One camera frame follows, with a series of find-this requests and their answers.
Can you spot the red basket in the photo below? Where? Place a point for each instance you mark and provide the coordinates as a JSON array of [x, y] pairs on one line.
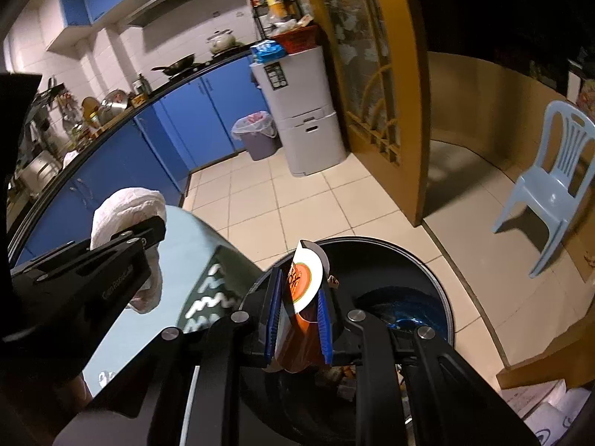
[[297, 39]]

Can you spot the lilac waste bin with liner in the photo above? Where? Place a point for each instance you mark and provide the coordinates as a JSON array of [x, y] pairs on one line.
[[258, 139]]

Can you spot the orange white drink carton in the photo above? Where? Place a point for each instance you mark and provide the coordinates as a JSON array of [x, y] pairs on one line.
[[302, 288]]

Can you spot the black wok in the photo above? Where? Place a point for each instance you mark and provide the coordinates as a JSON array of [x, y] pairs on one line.
[[179, 65]]

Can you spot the white storage cabinet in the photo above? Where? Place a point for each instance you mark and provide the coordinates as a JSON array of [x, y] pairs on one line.
[[307, 102]]

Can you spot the black round trash bin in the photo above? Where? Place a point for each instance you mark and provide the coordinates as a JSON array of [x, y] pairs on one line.
[[372, 262]]

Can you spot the blue plastic packet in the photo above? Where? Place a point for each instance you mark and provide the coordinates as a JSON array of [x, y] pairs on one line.
[[267, 51]]

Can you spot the white cooking pot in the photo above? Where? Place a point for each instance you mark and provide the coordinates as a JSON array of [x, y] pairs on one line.
[[221, 42]]

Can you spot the blue foil snack bag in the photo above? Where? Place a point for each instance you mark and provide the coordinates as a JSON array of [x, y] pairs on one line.
[[409, 306]]

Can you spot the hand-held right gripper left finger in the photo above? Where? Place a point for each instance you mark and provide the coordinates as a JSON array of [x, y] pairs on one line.
[[274, 316]]

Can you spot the yellow bottle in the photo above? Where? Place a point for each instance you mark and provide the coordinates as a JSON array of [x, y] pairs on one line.
[[276, 4]]

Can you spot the wooden door with patterned glass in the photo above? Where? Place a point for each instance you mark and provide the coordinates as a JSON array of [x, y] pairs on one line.
[[404, 79]]

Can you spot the yellow jar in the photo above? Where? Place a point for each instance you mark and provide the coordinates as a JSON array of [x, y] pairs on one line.
[[90, 111]]

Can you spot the steel pot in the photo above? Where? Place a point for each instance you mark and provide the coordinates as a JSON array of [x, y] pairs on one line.
[[39, 167]]

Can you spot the light blue plastic chair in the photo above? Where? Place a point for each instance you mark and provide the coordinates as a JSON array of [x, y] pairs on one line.
[[548, 195]]

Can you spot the steel bowl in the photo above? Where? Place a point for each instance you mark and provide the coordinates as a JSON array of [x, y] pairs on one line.
[[115, 101]]

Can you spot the brown cardboard box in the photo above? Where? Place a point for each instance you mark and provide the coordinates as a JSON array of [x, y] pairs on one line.
[[558, 353]]

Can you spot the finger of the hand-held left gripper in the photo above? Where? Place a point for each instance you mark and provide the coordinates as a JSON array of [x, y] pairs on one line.
[[146, 232]]

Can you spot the white plastic bag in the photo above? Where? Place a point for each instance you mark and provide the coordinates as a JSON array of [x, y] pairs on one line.
[[125, 204]]

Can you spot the white printed box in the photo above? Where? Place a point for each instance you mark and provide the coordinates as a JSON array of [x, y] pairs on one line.
[[553, 418]]

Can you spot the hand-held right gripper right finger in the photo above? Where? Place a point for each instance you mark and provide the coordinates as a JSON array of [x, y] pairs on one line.
[[325, 330]]

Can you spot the blue kitchen base cabinets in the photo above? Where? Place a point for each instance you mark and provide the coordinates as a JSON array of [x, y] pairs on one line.
[[153, 134]]

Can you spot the black metal rack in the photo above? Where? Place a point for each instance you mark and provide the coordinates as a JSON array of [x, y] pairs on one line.
[[260, 18]]

